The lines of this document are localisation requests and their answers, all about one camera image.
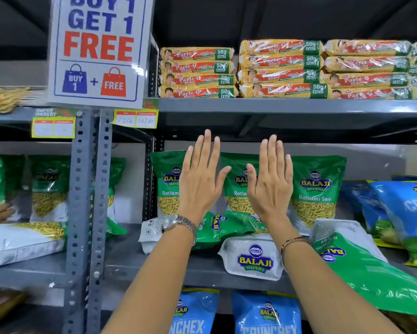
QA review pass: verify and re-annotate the person's right hand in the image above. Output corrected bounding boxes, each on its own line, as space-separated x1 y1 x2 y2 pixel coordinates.
246 134 294 228

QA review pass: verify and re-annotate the person's left hand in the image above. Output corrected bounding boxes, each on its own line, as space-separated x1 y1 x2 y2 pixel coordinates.
177 129 232 226

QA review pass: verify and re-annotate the grey metal shelf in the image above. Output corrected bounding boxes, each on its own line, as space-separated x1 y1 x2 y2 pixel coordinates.
0 107 92 334
85 32 417 334

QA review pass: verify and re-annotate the person's left forearm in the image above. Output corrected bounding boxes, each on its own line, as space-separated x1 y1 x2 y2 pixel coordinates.
102 220 195 334

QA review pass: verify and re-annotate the person's right forearm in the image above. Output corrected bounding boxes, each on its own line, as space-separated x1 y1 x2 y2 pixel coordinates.
264 218 403 334

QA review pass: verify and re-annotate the silver wristwatch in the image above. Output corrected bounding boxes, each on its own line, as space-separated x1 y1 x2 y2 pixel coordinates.
161 214 198 246

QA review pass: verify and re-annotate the yellow price label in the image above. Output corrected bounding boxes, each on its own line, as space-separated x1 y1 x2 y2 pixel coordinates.
111 98 160 129
31 108 77 139

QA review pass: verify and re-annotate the stack of yellow biscuit packets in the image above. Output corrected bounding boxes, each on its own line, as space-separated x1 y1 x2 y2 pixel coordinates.
158 39 417 101

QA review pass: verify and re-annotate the white promotional sign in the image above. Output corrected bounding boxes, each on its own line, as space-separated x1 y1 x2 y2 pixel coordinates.
47 0 155 109

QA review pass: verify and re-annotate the yellow noodle bundle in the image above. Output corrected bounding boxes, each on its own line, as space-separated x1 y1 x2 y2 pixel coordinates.
0 86 33 114

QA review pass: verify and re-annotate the thin wrist bracelet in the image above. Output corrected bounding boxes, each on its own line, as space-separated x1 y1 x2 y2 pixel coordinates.
280 236 312 263

